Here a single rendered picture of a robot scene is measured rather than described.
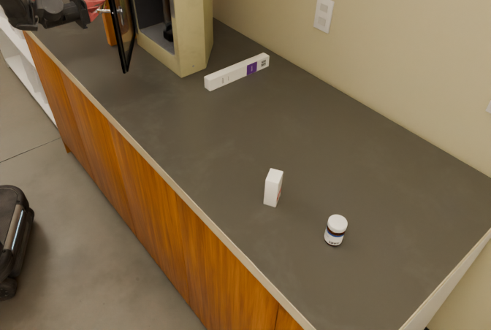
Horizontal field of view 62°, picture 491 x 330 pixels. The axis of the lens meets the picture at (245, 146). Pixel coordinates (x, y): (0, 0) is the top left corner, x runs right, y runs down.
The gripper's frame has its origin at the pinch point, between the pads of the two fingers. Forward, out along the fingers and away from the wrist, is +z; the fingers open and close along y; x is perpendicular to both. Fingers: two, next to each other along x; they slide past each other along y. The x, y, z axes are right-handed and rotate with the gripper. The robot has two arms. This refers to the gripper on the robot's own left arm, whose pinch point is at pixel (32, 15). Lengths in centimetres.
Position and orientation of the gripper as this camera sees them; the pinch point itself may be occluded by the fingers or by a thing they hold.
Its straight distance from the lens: 171.4
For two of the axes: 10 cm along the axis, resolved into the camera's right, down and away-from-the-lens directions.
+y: 7.6, -4.3, 4.9
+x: -6.5, -5.2, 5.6
